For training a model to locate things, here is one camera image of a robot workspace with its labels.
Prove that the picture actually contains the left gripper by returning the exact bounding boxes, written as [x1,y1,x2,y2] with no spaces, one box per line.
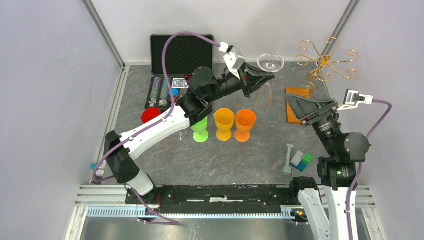
[204,61,275,104]

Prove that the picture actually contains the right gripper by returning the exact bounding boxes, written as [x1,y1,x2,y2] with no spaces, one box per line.
[286,91,342,156]

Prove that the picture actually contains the orange plastic wine glass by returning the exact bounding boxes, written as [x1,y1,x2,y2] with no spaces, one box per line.
[234,109,257,143]

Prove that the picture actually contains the yellow plastic wine glass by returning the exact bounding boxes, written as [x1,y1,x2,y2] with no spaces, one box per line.
[214,108,235,142]

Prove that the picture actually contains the green plastic wine glass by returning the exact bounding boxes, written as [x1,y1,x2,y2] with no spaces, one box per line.
[190,116,209,143]

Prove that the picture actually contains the red plastic wine glass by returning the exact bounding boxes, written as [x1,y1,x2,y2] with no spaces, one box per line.
[140,107,162,124]

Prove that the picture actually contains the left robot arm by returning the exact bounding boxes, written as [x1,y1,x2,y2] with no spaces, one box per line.
[104,63,275,204]

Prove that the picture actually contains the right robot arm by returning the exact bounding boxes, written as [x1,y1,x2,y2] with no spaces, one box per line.
[284,93,371,240]

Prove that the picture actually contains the wooden rack base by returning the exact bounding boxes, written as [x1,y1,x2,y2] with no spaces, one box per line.
[285,86,313,125]

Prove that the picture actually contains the blue green building blocks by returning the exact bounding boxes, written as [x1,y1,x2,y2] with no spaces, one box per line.
[290,150,314,173]

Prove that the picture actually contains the black poker chip case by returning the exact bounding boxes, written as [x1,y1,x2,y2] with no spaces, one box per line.
[144,34,214,112]

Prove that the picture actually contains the playing card deck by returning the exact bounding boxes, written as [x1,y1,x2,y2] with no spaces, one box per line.
[171,78,189,89]

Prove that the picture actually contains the blue round chip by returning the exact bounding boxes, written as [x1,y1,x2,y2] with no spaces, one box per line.
[168,88,179,97]

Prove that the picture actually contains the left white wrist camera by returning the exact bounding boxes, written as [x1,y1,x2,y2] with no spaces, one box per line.
[219,42,247,80]

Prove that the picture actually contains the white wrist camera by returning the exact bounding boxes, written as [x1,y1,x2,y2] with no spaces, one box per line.
[337,89,374,111]
[219,42,247,80]

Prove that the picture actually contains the gold wire glass rack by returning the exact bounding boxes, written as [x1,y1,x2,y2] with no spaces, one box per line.
[295,36,360,97]

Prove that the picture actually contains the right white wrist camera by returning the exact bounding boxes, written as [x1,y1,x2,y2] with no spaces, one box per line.
[337,89,374,111]

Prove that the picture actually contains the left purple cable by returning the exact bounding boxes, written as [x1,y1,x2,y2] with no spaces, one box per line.
[91,31,229,226]

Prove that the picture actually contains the purple cable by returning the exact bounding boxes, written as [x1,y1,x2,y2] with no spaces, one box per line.
[345,98,393,240]
[91,31,229,226]

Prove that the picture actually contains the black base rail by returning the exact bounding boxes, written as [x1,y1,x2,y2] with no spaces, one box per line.
[125,183,324,216]

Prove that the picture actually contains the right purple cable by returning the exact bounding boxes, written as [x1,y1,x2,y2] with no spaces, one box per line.
[345,98,393,240]

